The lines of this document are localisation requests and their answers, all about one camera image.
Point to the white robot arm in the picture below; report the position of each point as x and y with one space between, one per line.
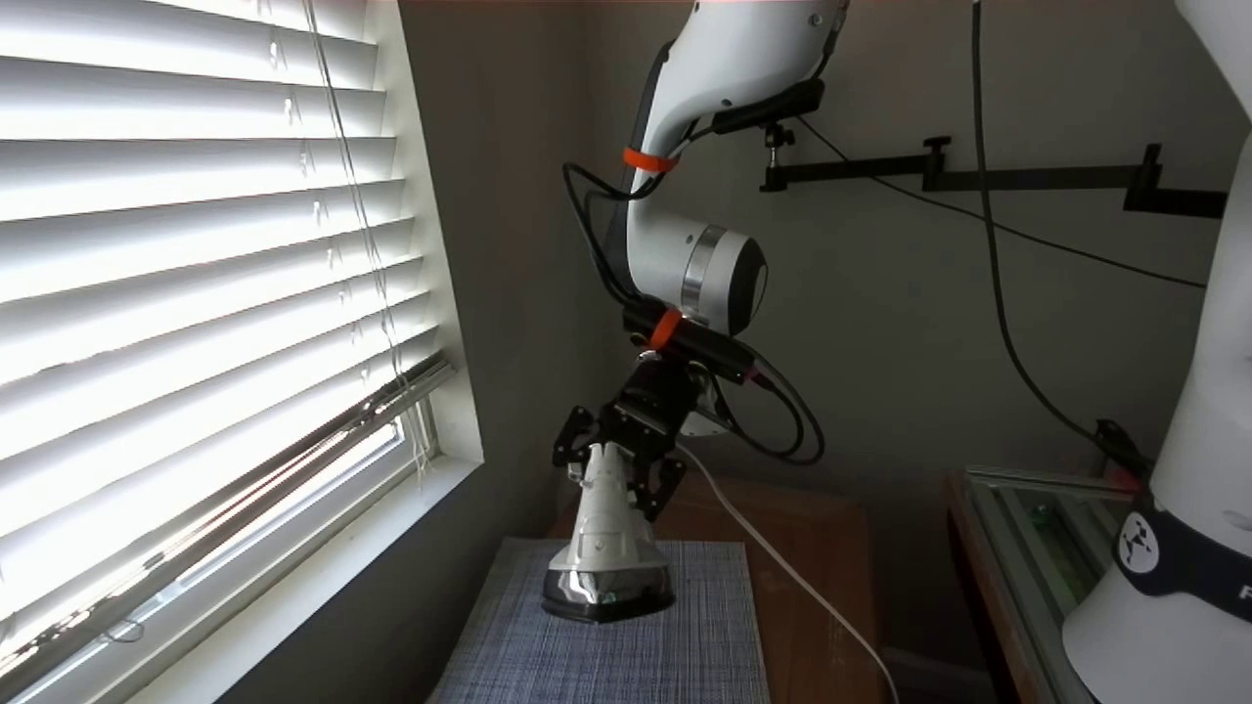
1167 615

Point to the white window blinds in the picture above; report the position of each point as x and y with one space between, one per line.
224 318

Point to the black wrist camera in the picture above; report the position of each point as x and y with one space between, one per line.
670 334

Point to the grey woven placemat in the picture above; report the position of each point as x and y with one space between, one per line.
697 651

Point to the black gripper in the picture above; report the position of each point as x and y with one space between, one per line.
646 406

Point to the wooden side table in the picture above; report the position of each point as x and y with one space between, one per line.
812 582

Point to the black camera on boom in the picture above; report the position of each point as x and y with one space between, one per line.
927 166

